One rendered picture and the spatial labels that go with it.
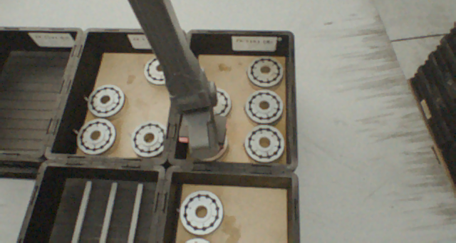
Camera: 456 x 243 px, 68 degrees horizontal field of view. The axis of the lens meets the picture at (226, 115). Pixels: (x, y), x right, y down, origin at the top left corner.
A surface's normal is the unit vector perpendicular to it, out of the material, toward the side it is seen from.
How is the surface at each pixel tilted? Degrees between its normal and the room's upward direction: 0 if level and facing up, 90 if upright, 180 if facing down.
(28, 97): 0
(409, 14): 0
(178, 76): 81
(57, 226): 0
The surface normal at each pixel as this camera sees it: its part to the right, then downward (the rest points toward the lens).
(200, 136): -0.15, -0.34
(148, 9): 0.09, 0.81
